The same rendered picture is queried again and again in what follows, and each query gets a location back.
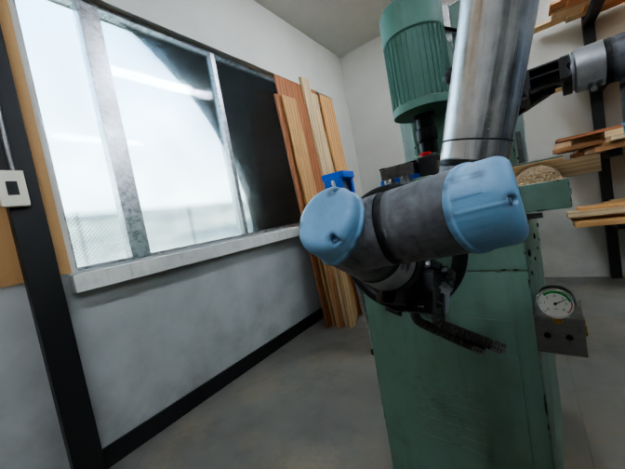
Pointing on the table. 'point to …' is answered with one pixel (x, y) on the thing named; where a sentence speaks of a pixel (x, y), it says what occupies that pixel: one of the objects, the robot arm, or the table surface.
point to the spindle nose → (427, 132)
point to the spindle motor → (415, 58)
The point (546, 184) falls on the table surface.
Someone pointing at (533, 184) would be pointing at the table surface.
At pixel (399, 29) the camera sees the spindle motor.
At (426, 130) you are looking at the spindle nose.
